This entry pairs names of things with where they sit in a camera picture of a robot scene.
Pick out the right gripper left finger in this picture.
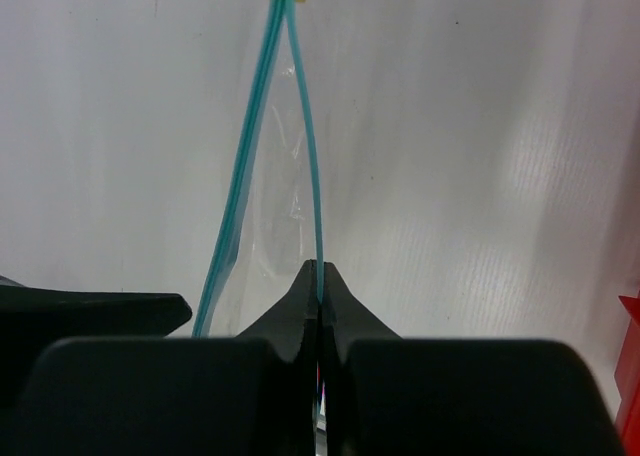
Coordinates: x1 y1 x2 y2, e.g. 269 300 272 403
1 260 319 455

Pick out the clear zip top bag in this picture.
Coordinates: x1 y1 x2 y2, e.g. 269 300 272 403
192 0 324 338

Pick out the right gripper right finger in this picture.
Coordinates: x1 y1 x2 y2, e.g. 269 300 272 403
320 264 623 455

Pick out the red plastic tray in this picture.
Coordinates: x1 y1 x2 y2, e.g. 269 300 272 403
614 296 640 456

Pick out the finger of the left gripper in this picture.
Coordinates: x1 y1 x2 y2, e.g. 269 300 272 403
1 277 192 338

